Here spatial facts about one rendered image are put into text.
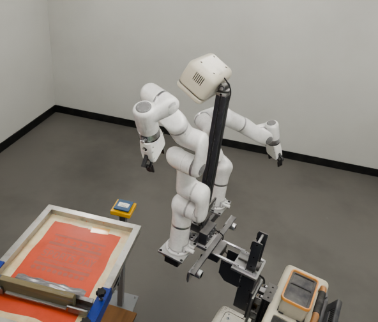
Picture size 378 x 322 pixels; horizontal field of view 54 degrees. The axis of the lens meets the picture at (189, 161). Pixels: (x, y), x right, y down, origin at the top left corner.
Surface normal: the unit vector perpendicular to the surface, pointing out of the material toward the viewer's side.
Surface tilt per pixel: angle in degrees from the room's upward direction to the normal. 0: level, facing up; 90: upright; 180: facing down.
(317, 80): 90
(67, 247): 0
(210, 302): 0
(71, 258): 0
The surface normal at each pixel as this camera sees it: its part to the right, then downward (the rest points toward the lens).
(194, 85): -0.48, 0.40
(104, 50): -0.20, 0.49
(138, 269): 0.11, -0.85
